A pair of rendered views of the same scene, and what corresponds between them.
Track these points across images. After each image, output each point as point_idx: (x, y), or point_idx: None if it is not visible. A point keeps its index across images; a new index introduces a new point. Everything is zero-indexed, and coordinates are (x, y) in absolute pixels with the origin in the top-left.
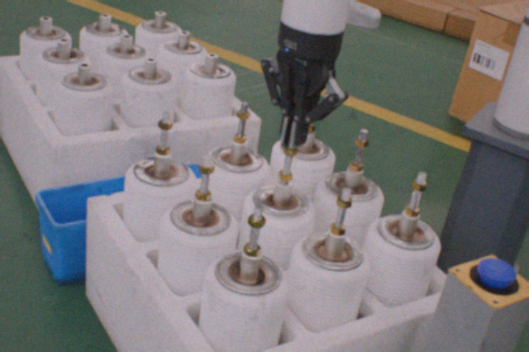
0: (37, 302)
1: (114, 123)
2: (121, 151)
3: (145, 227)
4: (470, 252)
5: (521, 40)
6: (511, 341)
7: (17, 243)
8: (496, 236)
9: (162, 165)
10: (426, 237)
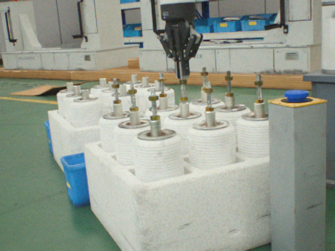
0: (62, 215)
1: None
2: None
3: (111, 146)
4: (330, 157)
5: (322, 16)
6: (319, 139)
7: (55, 194)
8: None
9: (117, 110)
10: None
